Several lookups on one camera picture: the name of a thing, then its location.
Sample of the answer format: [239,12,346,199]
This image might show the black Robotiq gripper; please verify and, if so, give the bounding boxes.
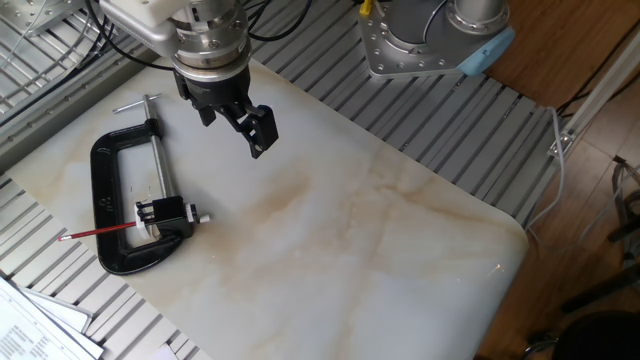
[173,64,280,161]

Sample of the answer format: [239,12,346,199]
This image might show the red pencil with eraser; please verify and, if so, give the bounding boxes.
[56,221,139,243]

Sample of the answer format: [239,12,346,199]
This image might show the black C-clamp with steel screw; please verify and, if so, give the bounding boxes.
[89,93,198,277]

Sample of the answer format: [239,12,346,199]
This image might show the perforated aluminium plate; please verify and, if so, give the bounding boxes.
[0,0,87,39]

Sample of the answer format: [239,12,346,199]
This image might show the single white paper sheet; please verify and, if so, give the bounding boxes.
[148,342,180,360]

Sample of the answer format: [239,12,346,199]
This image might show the stack of printed papers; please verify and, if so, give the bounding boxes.
[0,276,105,360]

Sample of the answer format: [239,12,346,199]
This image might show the dark chair legs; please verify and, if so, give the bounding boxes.
[558,154,640,316]

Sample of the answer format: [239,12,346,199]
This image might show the black round stool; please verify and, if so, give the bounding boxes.
[551,309,640,360]

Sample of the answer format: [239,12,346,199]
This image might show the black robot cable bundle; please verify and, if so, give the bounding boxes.
[83,0,314,72]

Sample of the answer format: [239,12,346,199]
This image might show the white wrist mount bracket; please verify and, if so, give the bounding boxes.
[98,0,201,59]

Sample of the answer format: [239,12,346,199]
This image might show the grey aluminium profile rail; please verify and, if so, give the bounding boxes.
[0,46,162,174]

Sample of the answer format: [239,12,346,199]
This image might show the white cable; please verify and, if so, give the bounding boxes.
[523,106,570,237]

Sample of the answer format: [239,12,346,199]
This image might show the aluminium frame bar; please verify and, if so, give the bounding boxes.
[546,36,640,160]

